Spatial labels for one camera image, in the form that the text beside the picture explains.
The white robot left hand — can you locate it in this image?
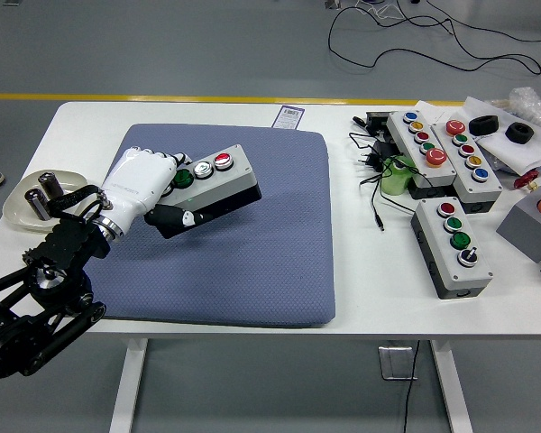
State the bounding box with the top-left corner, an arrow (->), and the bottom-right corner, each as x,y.
100,144 -> 215,236

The grey four-button control box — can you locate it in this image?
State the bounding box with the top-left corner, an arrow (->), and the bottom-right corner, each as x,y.
155,143 -> 262,240
409,197 -> 494,300

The five-button box, blue button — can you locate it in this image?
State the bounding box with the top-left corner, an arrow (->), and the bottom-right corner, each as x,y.
432,119 -> 504,214
385,109 -> 457,200

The dark cylindrical capacitor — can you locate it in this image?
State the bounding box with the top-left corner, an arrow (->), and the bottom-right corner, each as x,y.
37,170 -> 64,199
24,189 -> 53,221

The white shallow dish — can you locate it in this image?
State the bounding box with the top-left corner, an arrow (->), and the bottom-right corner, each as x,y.
3,168 -> 89,235

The blue-grey padded mat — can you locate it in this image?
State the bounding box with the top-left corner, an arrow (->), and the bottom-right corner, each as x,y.
81,124 -> 337,329

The purple-edged label card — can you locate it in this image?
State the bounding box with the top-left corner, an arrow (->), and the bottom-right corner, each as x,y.
271,105 -> 306,131

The white table leg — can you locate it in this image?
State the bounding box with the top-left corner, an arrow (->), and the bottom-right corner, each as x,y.
430,338 -> 473,433
109,337 -> 149,433

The black power adapter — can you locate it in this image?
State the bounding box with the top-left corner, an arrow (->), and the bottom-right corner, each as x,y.
355,139 -> 396,172

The small black device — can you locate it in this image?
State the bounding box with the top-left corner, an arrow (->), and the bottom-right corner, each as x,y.
364,111 -> 392,134

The white paper sheet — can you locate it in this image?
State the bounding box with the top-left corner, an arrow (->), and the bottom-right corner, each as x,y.
412,99 -> 464,124

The silver floor socket plate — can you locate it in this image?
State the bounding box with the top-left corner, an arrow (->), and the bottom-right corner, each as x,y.
378,345 -> 419,382

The white foam sheet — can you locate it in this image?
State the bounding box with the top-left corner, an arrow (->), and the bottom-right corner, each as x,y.
461,95 -> 541,171

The red metal part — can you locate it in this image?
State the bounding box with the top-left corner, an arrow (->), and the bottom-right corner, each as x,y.
512,167 -> 540,189

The grey block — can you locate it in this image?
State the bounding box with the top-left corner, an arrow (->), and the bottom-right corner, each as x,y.
495,183 -> 541,263

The clear bubble wrap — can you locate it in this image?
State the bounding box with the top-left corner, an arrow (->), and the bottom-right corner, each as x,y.
507,86 -> 541,132

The black floor cable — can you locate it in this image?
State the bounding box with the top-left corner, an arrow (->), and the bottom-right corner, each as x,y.
327,4 -> 541,74

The black adapter cable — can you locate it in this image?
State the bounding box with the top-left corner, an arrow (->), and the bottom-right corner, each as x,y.
347,129 -> 434,233

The black foam ring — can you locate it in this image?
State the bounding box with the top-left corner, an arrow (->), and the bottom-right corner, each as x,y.
504,122 -> 534,144
467,115 -> 500,136

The black hanging cable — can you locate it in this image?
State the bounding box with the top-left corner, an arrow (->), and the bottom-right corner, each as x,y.
401,338 -> 421,433

